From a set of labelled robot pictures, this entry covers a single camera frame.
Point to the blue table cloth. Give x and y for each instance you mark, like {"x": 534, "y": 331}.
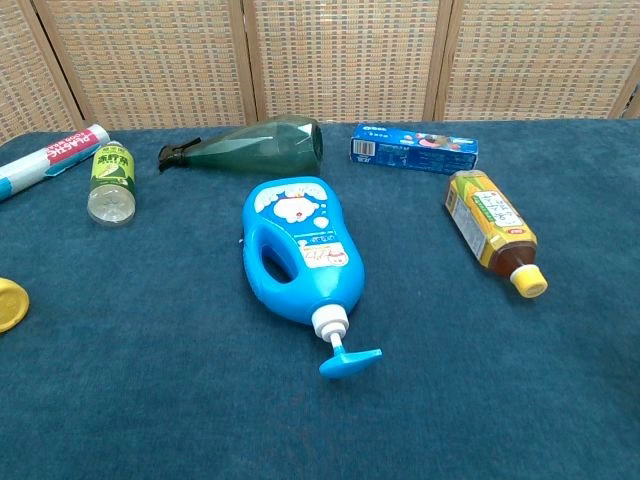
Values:
{"x": 150, "y": 375}

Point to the blue cookie box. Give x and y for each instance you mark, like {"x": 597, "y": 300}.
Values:
{"x": 415, "y": 150}

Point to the yellow round lid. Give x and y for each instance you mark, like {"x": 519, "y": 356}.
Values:
{"x": 10, "y": 304}

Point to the green label clear bottle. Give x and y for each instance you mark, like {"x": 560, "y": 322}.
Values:
{"x": 112, "y": 180}

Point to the dark green spray bottle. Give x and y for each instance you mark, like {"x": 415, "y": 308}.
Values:
{"x": 260, "y": 147}

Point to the plastic food bag roll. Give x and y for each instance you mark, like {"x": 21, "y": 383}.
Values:
{"x": 45, "y": 160}

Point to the blue pump detergent bottle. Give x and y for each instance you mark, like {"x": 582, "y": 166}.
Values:
{"x": 305, "y": 250}

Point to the yellow label tea bottle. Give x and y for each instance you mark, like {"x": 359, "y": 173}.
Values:
{"x": 487, "y": 220}

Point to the woven folding screen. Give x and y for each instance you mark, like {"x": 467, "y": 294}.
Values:
{"x": 340, "y": 55}

